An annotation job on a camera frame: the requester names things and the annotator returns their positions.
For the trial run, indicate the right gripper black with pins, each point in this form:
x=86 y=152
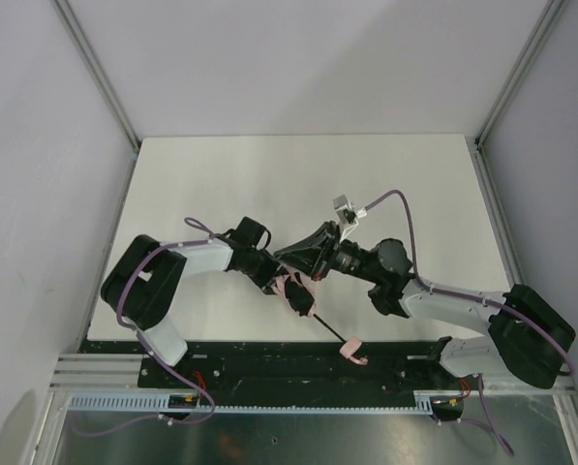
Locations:
x=325 y=253

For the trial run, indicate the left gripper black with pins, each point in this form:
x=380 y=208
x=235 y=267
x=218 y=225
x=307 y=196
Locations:
x=279 y=284

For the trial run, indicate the pink folding umbrella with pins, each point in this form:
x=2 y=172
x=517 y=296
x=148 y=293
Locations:
x=300 y=298

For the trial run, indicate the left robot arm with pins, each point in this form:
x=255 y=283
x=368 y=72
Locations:
x=141 y=286

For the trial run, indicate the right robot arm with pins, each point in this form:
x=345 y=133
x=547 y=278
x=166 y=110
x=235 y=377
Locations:
x=398 y=290

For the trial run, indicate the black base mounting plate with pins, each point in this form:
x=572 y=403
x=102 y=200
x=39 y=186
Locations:
x=311 y=374

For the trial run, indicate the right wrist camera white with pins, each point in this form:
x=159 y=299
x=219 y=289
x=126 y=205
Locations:
x=348 y=215

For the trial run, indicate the grey cable duct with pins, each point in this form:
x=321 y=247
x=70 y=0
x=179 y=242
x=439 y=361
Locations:
x=164 y=403

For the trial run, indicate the left aluminium frame post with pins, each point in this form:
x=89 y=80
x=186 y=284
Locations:
x=96 y=70

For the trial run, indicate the aluminium frame post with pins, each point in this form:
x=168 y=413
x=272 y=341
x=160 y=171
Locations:
x=96 y=70
x=535 y=43

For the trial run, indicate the right aluminium frame post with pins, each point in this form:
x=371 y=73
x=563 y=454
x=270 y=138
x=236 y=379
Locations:
x=535 y=43

